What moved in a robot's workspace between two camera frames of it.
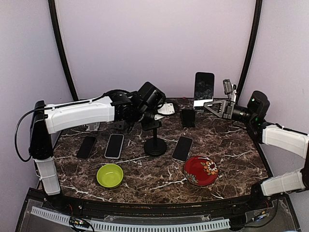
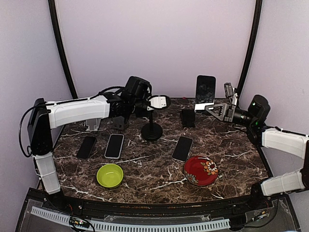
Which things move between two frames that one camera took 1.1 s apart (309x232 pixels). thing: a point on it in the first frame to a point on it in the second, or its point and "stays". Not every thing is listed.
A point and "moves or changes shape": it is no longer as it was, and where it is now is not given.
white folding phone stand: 95,127 stays
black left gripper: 148,126 to 144,115
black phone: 204,85 moves or changes shape
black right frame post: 258,23 stays
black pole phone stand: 154,147 moves or changes shape
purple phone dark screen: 86,147 stays
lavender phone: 114,149 stays
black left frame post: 57,32 stays
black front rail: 160,208 stays
